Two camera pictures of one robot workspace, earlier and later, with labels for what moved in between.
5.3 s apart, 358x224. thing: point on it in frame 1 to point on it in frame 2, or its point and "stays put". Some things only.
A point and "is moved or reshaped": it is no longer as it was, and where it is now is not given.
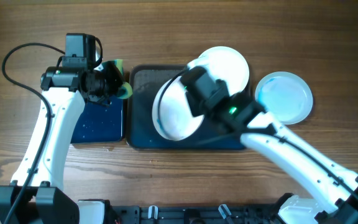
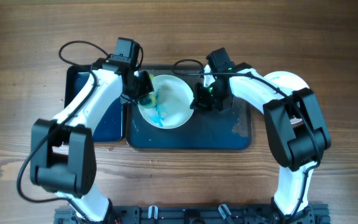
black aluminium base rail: [145, 214] stays put
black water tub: [99, 123] stays put
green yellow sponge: [125, 90] is moved or reshaped
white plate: [225, 65] is moved or reshaped
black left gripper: [111, 70] to [148, 89]
